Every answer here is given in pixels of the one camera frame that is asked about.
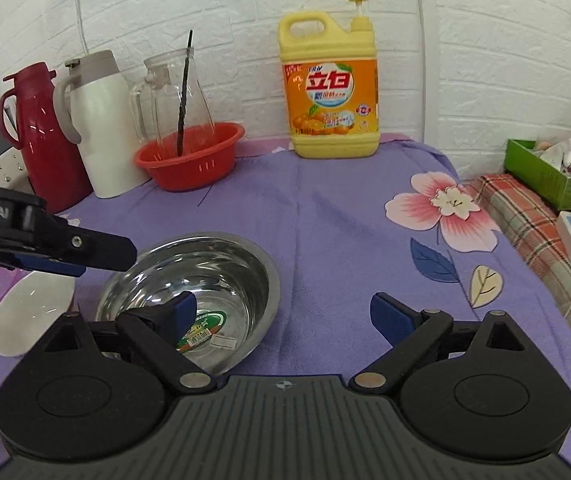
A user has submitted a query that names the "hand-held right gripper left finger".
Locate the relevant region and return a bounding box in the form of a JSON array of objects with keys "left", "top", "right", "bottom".
[{"left": 32, "top": 290, "right": 217, "bottom": 396}]

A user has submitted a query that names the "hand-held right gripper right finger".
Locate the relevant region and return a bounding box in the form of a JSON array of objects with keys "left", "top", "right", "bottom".
[{"left": 348, "top": 291, "right": 542, "bottom": 394}]

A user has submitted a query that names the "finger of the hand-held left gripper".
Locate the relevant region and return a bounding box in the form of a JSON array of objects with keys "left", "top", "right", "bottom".
[
  {"left": 0, "top": 252, "right": 87, "bottom": 277},
  {"left": 21, "top": 206, "right": 139, "bottom": 274}
]

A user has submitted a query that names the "stainless steel bowl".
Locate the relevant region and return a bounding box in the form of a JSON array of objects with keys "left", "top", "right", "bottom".
[{"left": 94, "top": 231, "right": 282, "bottom": 377}]

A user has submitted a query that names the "white plate with blue rim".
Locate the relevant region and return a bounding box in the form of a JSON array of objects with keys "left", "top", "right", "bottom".
[{"left": 0, "top": 270, "right": 77, "bottom": 358}]

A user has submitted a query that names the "red thermos jug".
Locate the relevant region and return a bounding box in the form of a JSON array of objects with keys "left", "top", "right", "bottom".
[{"left": 0, "top": 62, "right": 93, "bottom": 215}]

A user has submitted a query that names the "purple floral tablecloth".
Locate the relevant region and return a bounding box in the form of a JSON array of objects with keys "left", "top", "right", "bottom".
[{"left": 0, "top": 132, "right": 571, "bottom": 480}]

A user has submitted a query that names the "white thermos jug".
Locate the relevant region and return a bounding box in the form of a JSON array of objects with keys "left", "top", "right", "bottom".
[{"left": 53, "top": 50, "right": 150, "bottom": 199}]

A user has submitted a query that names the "red plastic bowl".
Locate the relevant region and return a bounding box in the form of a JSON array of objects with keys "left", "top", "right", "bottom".
[{"left": 134, "top": 122, "right": 246, "bottom": 192}]

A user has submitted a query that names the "plaid cloth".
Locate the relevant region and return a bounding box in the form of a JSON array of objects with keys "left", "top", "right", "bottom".
[{"left": 465, "top": 174, "right": 571, "bottom": 361}]

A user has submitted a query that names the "clear glass pitcher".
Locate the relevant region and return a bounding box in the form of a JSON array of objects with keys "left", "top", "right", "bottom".
[{"left": 130, "top": 47, "right": 217, "bottom": 150}]

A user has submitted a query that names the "black stirring stick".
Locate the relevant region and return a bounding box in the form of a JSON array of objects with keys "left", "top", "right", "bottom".
[{"left": 176, "top": 29, "right": 195, "bottom": 157}]

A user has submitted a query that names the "green box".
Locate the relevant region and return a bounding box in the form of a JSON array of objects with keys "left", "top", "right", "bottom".
[{"left": 504, "top": 138, "right": 571, "bottom": 211}]

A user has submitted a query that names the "yellow detergent bottle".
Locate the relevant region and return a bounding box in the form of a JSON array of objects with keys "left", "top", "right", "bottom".
[{"left": 278, "top": 0, "right": 381, "bottom": 159}]

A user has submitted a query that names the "white wall cable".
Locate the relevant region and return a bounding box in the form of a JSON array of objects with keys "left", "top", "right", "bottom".
[
  {"left": 72, "top": 0, "right": 92, "bottom": 57},
  {"left": 412, "top": 0, "right": 430, "bottom": 142}
]

